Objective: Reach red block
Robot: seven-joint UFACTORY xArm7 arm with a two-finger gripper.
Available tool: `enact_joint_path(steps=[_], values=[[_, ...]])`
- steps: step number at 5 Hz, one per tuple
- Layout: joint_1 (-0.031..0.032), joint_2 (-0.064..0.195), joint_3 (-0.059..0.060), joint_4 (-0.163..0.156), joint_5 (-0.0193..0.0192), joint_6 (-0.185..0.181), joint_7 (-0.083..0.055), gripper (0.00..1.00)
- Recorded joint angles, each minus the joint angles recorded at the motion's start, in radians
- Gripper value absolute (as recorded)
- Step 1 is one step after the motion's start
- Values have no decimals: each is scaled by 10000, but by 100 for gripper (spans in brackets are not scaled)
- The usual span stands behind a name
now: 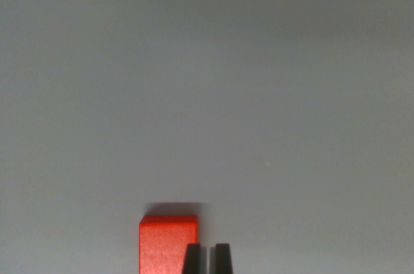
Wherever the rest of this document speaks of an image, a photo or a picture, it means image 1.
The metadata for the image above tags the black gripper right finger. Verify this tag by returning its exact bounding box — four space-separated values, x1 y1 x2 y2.
209 243 234 274

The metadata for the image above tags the red wooden cube block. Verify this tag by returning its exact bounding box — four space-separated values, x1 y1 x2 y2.
138 215 199 274

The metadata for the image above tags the white plastic tray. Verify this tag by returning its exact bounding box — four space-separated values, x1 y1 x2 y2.
0 0 414 274

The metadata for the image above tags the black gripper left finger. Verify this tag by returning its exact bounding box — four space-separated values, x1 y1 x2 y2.
182 243 208 274

